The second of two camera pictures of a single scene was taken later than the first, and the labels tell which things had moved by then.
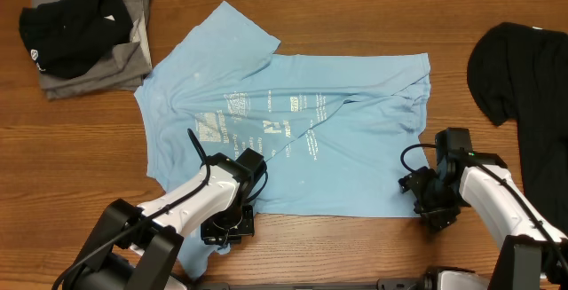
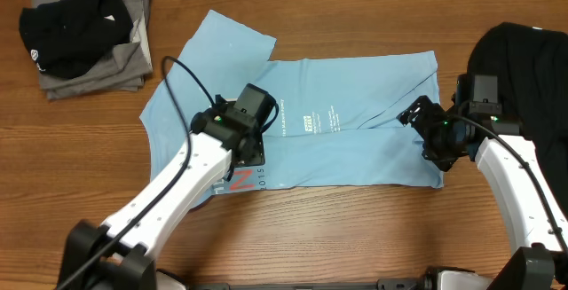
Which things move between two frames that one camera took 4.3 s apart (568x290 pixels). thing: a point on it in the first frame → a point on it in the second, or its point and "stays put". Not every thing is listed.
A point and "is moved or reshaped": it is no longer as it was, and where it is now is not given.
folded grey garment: (128, 66) stays put
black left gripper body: (229, 225) → (256, 155)
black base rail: (382, 285) stays put
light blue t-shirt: (336, 133) is moved or reshaped
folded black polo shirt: (68, 37) stays put
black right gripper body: (437, 202) → (436, 132)
